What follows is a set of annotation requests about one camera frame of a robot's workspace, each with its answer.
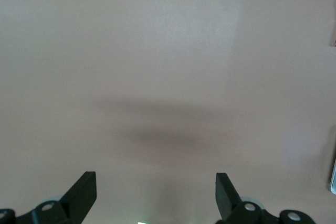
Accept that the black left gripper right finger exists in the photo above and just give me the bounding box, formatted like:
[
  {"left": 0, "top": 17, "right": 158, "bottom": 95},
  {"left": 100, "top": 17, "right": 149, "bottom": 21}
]
[{"left": 215, "top": 173, "right": 315, "bottom": 224}]

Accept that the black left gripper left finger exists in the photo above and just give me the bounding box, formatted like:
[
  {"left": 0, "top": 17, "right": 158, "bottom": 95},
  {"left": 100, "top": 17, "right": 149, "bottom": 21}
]
[{"left": 0, "top": 171, "right": 97, "bottom": 224}]

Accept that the silver digital kitchen scale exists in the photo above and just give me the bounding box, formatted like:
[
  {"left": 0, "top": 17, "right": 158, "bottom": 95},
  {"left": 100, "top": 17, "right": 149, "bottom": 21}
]
[{"left": 328, "top": 153, "right": 336, "bottom": 196}]

